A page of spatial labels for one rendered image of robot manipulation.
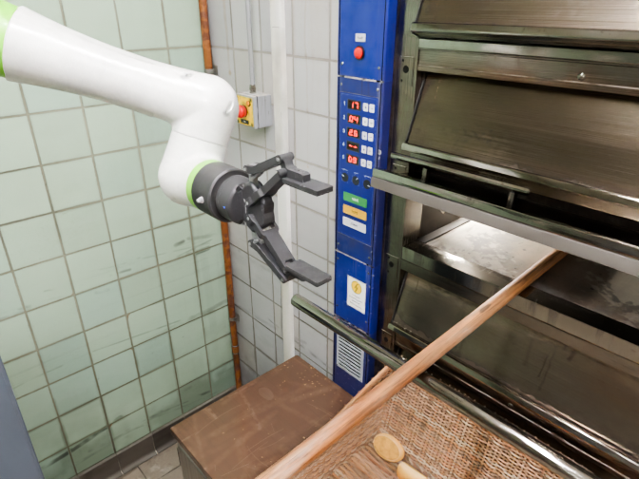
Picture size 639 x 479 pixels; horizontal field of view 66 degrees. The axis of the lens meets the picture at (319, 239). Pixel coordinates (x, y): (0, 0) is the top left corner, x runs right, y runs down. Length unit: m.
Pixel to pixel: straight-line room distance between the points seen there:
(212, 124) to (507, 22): 0.58
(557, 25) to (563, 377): 0.73
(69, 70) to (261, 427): 1.16
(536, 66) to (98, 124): 1.27
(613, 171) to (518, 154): 0.18
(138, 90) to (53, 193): 0.90
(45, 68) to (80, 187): 0.89
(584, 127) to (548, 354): 0.51
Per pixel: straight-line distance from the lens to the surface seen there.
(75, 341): 1.97
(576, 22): 1.02
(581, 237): 0.92
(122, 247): 1.88
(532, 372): 1.27
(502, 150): 1.10
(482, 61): 1.12
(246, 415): 1.68
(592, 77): 1.03
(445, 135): 1.16
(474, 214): 1.00
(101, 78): 0.90
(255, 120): 1.58
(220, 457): 1.58
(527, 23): 1.05
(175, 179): 0.88
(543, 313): 1.18
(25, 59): 0.91
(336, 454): 1.48
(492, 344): 1.30
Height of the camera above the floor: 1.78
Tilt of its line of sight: 26 degrees down
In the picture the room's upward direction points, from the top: straight up
